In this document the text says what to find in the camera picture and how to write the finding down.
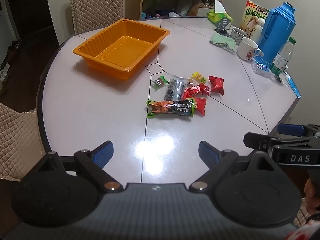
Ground long foil snack packet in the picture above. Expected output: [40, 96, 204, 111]
[146, 98, 196, 119]

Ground clear water bottle green label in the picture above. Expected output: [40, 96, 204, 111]
[269, 37, 297, 78]

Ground crushed clear plastic bottle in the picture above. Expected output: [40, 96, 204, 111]
[252, 57, 272, 75]

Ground white mug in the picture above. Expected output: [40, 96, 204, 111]
[236, 37, 263, 61]

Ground green cloth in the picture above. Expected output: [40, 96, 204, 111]
[209, 33, 237, 54]

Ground black grey snack packet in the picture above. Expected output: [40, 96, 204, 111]
[164, 74, 188, 102]

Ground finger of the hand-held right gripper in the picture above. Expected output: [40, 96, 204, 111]
[277, 123, 305, 137]
[243, 132, 275, 153]

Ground person's right hand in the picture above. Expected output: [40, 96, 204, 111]
[303, 177, 320, 215]

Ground green candy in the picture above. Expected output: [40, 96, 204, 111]
[152, 75, 168, 90]

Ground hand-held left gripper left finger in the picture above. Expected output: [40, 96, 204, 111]
[24, 140, 124, 193]

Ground orange plastic tray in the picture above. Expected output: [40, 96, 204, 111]
[73, 18, 170, 82]

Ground grey patterned mug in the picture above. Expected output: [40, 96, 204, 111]
[230, 27, 248, 42]

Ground row of shoes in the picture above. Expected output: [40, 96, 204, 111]
[0, 39, 22, 92]

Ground yellow candy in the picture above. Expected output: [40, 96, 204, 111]
[191, 72, 207, 83]

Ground chair with quilted beige cover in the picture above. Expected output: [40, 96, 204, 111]
[69, 0, 125, 34]
[0, 102, 47, 182]

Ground grey phone stand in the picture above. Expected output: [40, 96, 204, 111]
[215, 17, 232, 37]

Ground yellow green carton box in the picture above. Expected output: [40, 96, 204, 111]
[239, 0, 270, 39]

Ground wooden shelf unit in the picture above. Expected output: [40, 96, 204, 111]
[125, 0, 224, 20]

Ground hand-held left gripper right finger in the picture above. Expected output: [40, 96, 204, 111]
[189, 141, 290, 193]

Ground dark wooden door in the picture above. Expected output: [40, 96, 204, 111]
[4, 0, 57, 39]

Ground blue thermos jug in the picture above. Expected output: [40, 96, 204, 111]
[255, 2, 298, 67]

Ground green tissue pack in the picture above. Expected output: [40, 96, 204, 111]
[207, 0, 233, 27]

